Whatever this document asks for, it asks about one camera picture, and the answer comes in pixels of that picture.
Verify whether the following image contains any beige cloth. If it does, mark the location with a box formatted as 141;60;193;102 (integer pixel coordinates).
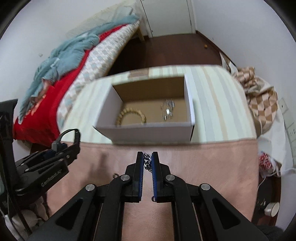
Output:
8;197;49;233

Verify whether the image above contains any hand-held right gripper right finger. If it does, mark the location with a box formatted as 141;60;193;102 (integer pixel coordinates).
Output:
151;151;269;241

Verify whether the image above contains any brown checkered cloth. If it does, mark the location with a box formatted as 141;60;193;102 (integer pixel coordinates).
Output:
228;66;279;136

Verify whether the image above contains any gold bead bracelet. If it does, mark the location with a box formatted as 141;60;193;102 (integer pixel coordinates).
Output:
116;107;147;126

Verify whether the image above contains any white door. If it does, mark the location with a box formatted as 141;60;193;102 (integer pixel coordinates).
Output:
136;0;197;38

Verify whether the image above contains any teal blanket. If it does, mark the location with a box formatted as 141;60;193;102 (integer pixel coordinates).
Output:
18;10;141;123

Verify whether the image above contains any checkered mattress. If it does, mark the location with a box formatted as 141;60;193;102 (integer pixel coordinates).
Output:
57;23;140;127

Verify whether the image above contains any white power strip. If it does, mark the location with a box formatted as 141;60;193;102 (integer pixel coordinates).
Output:
285;125;296;150

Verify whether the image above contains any white cardboard box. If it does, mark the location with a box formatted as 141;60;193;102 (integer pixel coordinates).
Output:
92;74;196;142

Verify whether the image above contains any dark cloth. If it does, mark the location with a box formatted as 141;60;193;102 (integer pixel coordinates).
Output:
255;224;286;241

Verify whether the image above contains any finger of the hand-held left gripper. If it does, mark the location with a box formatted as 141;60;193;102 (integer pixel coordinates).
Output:
23;143;81;174
15;148;61;171

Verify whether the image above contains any silver jewelry piece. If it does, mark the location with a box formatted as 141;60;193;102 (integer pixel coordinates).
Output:
160;99;175;122

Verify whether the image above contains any white cable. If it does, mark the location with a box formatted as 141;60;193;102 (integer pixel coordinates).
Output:
256;167;296;195

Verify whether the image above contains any red blanket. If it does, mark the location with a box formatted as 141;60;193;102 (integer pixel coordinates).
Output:
13;24;130;141

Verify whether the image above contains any pink cloth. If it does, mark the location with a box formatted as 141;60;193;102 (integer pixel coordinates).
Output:
46;138;260;241

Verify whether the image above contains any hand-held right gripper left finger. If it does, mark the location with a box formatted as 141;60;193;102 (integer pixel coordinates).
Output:
28;151;145;241

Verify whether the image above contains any red white patterned cloth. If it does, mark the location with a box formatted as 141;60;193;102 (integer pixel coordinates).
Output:
258;151;281;178

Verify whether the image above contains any striped table cloth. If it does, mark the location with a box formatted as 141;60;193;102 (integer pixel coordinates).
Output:
62;65;258;146

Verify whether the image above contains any silver chain bracelet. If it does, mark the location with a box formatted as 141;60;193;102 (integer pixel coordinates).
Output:
143;153;156;202

